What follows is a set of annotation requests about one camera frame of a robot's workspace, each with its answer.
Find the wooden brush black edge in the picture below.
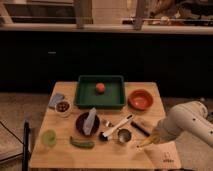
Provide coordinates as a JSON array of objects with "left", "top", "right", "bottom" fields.
[{"left": 131, "top": 118, "right": 154, "bottom": 137}]

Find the green pepper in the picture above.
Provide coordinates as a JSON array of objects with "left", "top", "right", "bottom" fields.
[{"left": 69, "top": 136, "right": 95, "bottom": 149}]

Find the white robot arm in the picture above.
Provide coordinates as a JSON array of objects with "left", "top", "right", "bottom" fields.
[{"left": 155, "top": 101, "right": 213, "bottom": 148}]

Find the light green cup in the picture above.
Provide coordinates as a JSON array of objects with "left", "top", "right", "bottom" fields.
[{"left": 41, "top": 130, "right": 56, "bottom": 147}]

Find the small metal cup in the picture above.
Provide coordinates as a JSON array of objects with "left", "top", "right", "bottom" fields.
[{"left": 118, "top": 129, "right": 132, "bottom": 144}]

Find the blue grey sponge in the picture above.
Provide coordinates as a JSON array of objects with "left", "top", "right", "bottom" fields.
[{"left": 48, "top": 93, "right": 64, "bottom": 109}]

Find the green plastic tray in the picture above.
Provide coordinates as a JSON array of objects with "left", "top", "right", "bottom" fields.
[{"left": 74, "top": 75, "right": 126, "bottom": 109}]

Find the white bowl with brown contents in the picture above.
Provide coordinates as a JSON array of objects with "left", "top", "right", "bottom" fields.
[{"left": 55, "top": 100, "right": 71, "bottom": 117}]

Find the red bowl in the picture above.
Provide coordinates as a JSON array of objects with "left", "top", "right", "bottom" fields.
[{"left": 128, "top": 89, "right": 153, "bottom": 111}]

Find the orange tomato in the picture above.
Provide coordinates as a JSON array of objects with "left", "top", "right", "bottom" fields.
[{"left": 95, "top": 83, "right": 105, "bottom": 93}]

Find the yellow banana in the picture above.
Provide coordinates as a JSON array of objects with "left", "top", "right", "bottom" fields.
[{"left": 137, "top": 131, "right": 160, "bottom": 148}]

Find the grey folded cloth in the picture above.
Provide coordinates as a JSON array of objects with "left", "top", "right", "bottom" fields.
[{"left": 83, "top": 107, "right": 96, "bottom": 135}]

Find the black chair back post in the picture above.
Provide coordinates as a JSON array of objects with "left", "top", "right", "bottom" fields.
[{"left": 22, "top": 122, "right": 30, "bottom": 171}]

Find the dark brown plate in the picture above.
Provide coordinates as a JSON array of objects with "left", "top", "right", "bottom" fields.
[{"left": 75, "top": 112, "right": 100, "bottom": 137}]

